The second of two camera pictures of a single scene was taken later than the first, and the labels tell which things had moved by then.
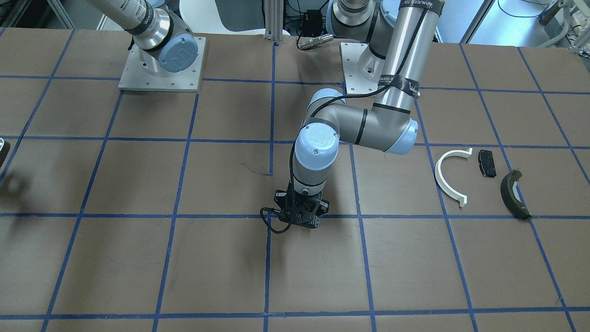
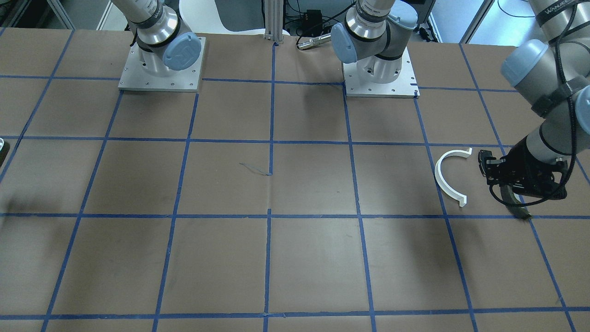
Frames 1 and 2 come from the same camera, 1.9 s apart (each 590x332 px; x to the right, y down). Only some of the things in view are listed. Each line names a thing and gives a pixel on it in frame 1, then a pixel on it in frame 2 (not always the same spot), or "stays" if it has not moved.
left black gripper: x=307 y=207 → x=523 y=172
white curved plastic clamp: x=462 y=200 stays
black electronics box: x=314 y=20 stays
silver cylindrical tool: x=315 y=41 stays
